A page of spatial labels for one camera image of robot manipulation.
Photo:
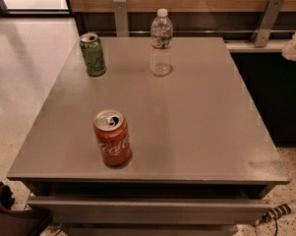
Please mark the red coke can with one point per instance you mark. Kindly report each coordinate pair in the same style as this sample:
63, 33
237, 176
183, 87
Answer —
111, 131

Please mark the clear plastic water bottle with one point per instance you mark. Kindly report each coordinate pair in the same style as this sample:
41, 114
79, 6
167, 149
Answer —
161, 34

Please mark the green soda can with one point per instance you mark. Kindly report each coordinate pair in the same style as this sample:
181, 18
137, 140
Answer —
91, 48

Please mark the grey drawer cabinet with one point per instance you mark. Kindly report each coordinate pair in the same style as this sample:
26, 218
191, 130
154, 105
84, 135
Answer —
201, 159

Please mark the black object bottom left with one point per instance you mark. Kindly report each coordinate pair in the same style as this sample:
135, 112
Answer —
20, 222

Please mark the right metal bracket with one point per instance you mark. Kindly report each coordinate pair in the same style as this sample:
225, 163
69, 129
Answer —
261, 35

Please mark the metal bracket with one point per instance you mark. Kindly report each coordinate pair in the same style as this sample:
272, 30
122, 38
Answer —
261, 35
121, 18

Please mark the left metal bracket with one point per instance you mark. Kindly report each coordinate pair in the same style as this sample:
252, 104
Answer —
121, 18

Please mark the horizontal metal rail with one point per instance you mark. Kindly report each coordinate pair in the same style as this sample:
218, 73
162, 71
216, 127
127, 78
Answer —
199, 31

